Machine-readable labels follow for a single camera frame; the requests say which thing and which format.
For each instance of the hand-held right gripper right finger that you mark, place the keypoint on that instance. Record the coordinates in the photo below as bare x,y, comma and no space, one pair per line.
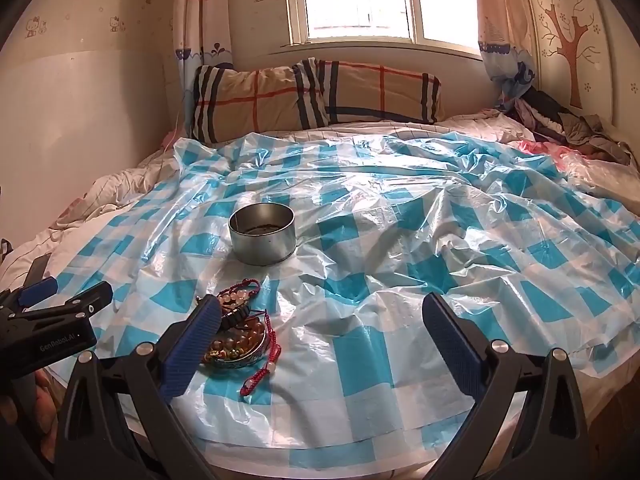
452,347

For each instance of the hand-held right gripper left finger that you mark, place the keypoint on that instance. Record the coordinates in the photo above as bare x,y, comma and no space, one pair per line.
192,347

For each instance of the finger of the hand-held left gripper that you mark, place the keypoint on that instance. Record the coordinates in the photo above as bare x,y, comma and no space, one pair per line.
37,291
75,307

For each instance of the decorated tin lid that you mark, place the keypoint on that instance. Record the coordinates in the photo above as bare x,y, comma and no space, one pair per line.
250,358

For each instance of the round metal tin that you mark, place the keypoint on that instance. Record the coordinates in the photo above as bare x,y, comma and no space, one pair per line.
260,247

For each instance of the person's left hand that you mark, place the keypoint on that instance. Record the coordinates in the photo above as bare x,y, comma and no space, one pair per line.
45,402

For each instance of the dark flat object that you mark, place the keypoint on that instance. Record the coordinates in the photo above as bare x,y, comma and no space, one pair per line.
37,270

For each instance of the blue checkered plastic sheet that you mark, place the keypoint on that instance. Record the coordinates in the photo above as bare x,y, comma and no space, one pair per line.
400,240

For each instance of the pink plastic bag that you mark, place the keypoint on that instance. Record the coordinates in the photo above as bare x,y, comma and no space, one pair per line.
550,152

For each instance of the pile of clothes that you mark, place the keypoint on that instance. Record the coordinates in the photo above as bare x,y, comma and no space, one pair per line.
560,120

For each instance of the plaid pillow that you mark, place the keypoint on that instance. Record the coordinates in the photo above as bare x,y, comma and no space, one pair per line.
380,95
240,100

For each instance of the printed curtain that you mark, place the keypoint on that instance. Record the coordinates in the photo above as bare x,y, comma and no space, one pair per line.
500,35
205,10

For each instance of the window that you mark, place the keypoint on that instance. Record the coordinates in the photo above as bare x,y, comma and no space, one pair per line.
360,0

